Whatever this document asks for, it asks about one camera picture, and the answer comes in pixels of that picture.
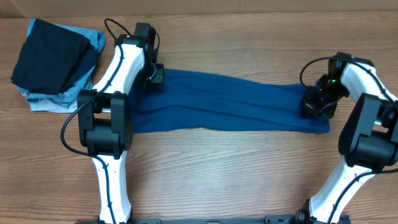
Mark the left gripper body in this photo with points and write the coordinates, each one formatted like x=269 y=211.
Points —
x=150 y=74

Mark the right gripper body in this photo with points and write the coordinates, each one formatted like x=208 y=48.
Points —
x=311 y=104

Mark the blue polo shirt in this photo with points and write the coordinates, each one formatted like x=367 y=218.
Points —
x=205 y=100

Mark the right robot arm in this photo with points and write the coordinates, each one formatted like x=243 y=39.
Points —
x=367 y=143

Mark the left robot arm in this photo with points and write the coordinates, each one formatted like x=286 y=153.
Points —
x=104 y=116

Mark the folded light blue jeans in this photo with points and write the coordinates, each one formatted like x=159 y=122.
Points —
x=97 y=38

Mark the folded black garment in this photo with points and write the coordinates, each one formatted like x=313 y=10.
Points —
x=52 y=59

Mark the folded white garment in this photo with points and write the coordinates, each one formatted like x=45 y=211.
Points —
x=56 y=106

